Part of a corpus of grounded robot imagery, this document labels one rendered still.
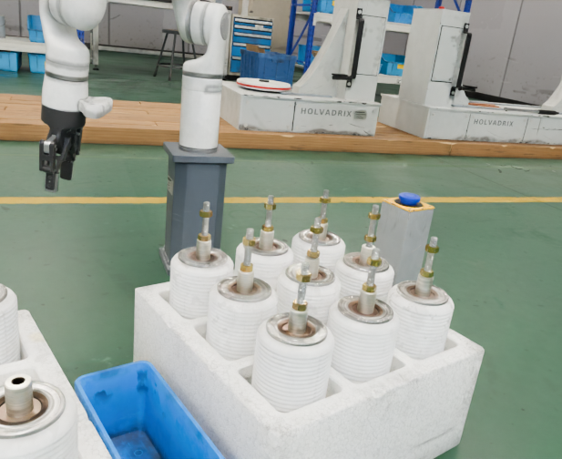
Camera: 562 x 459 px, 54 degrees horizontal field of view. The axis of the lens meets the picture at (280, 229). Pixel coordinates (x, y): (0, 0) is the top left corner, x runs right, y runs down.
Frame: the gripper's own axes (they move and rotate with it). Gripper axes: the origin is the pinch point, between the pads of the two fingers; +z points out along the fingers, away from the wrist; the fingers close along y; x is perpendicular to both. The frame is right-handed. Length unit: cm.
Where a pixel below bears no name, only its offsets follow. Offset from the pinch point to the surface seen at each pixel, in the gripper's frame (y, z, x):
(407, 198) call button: 1, -12, 64
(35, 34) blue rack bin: -393, 50, -178
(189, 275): 26.0, -1.3, 29.7
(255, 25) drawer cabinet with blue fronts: -538, 12, -6
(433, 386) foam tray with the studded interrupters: 34, 2, 67
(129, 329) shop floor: 5.4, 26.1, 18.1
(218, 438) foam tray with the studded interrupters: 43, 11, 39
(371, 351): 37, -3, 56
